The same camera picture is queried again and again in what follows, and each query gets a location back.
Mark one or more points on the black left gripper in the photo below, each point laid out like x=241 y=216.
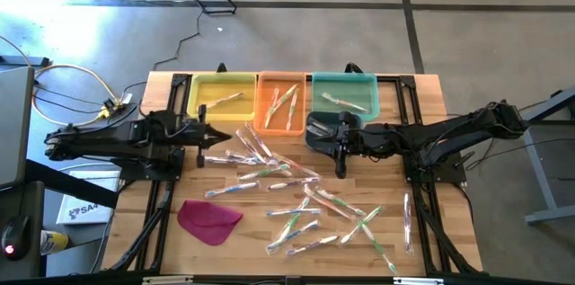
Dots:
x=191 y=134

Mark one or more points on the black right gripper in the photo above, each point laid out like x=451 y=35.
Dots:
x=364 y=139

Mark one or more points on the blue toothbrush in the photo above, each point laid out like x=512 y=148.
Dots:
x=231 y=189
x=298 y=231
x=320 y=122
x=315 y=131
x=292 y=211

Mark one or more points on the orange toothbrush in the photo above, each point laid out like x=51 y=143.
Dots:
x=328 y=202
x=296 y=166
x=343 y=101

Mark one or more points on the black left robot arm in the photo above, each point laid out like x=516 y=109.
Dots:
x=112 y=139

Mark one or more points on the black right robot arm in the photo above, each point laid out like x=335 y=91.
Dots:
x=449 y=134

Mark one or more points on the dark green plastic basket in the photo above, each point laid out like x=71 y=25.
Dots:
x=310 y=145

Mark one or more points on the yellow plastic bin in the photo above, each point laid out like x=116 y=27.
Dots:
x=220 y=114

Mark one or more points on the orange plastic bin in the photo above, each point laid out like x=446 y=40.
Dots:
x=280 y=128

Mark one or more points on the teal plastic bin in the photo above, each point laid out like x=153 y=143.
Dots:
x=350 y=85

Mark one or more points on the black clamp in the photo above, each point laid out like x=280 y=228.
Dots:
x=221 y=68
x=353 y=68

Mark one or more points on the magenta cloth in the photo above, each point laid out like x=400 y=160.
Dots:
x=206 y=222

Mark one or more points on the white printed box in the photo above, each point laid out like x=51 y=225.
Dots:
x=85 y=211

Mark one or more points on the silver aluminium bar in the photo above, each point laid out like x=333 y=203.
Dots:
x=418 y=281
x=168 y=281

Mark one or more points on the yellow can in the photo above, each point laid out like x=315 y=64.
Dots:
x=55 y=242

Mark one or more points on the grey laptop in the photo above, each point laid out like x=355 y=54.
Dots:
x=15 y=127

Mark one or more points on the black metal bar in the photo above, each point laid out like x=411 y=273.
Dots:
x=27 y=61

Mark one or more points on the black computer mouse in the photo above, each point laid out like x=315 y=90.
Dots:
x=14 y=237

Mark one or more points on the grey metal table frame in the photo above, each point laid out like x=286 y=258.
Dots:
x=545 y=186

